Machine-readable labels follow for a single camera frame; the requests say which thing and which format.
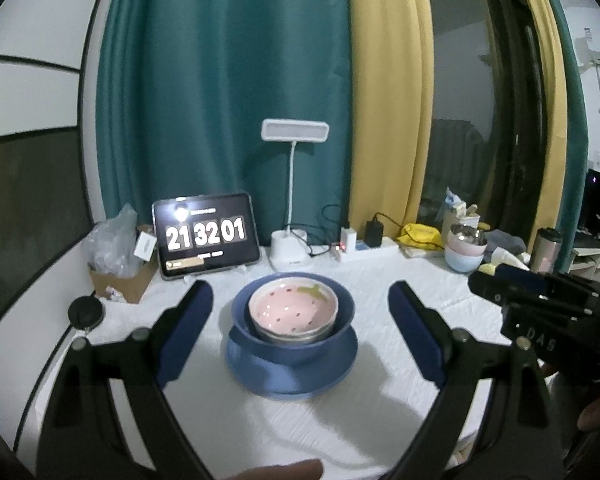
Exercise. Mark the dark grey cloth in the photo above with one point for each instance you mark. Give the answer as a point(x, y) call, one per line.
point(505, 241)

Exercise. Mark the blue white packet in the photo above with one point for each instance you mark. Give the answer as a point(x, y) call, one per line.
point(454, 200)

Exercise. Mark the cream bowl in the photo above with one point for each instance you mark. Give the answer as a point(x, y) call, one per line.
point(290, 341)

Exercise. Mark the white desk lamp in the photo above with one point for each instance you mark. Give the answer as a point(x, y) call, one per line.
point(295, 130)

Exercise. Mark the pink strawberry print bowl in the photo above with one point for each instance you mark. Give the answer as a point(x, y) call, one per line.
point(290, 310)

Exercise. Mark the blue plate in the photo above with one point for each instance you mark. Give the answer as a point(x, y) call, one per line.
point(290, 385)

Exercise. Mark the black framed window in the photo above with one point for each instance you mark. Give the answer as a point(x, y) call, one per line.
point(480, 85)

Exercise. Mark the cardboard box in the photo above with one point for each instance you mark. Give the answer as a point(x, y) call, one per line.
point(130, 285)

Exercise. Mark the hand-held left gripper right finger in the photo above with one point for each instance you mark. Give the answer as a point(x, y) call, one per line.
point(420, 330)

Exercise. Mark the small white box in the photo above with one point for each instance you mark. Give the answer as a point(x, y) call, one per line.
point(145, 248)

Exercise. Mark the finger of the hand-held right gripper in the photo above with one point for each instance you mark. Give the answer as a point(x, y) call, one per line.
point(520, 277)
point(485, 287)

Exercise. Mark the small light blue bowl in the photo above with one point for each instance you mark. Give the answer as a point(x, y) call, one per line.
point(464, 262)

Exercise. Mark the clear plastic bag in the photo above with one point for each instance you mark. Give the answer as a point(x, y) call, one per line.
point(112, 245)

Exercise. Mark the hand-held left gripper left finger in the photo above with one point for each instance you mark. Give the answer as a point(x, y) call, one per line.
point(185, 330)

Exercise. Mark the white power strip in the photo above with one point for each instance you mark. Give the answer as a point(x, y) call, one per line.
point(380, 250)

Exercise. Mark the cream storage basket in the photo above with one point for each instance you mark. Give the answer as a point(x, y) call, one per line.
point(455, 222)

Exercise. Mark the white plastic packet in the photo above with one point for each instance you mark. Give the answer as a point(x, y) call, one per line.
point(507, 257)

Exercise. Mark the person's right hand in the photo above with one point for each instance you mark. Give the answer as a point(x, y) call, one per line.
point(597, 410)

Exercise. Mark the white desk shelf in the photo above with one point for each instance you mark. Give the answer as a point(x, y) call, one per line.
point(592, 257)

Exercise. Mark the yellow packet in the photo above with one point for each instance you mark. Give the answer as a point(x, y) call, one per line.
point(420, 236)

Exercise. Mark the green curtain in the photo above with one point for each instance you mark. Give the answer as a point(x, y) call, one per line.
point(220, 85)
point(572, 135)

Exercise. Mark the steel tumbler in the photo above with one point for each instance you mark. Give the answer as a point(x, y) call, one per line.
point(545, 250)

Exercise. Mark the black tablet showing clock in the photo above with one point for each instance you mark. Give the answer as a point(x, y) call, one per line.
point(205, 235)

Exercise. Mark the white charger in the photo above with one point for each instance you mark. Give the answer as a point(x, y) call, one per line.
point(350, 240)

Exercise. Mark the person's left hand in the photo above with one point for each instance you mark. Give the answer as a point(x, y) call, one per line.
point(280, 471)

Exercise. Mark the metal bowl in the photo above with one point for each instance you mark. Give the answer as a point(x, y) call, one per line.
point(465, 234)

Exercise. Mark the black round device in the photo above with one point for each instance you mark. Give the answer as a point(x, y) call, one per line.
point(85, 312)

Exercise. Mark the black charger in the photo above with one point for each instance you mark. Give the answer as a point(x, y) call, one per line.
point(373, 234)

